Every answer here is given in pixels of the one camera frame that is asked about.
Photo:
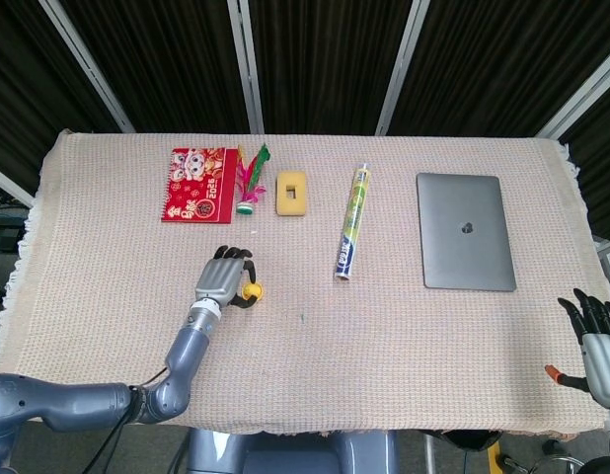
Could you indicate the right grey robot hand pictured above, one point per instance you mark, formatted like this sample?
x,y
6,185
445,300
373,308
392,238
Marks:
x,y
606,360

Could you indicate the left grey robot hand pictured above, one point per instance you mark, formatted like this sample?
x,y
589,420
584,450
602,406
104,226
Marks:
x,y
218,279

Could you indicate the yellow round cap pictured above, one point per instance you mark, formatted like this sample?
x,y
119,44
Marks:
x,y
245,293

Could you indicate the pink green feather shuttlecock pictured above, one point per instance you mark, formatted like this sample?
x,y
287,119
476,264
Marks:
x,y
246,205

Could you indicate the red spiral desk calendar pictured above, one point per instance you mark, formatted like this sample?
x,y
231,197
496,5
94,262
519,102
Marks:
x,y
196,192

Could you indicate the yellow sponge with square hole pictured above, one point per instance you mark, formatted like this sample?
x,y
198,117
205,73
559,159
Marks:
x,y
285,205

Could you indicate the cling film roll box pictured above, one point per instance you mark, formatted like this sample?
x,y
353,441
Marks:
x,y
353,222

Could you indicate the grey closed laptop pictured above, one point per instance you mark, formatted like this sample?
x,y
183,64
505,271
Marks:
x,y
465,247

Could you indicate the beige woven tablecloth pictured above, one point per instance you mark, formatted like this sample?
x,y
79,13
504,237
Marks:
x,y
384,355

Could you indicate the blue-grey robot torso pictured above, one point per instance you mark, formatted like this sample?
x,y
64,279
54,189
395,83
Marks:
x,y
285,459

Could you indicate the black pleated curtain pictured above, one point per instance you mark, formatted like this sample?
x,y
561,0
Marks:
x,y
176,59

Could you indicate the white metal frame post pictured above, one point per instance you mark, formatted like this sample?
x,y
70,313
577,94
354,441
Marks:
x,y
247,64
581,103
402,64
9,185
84,61

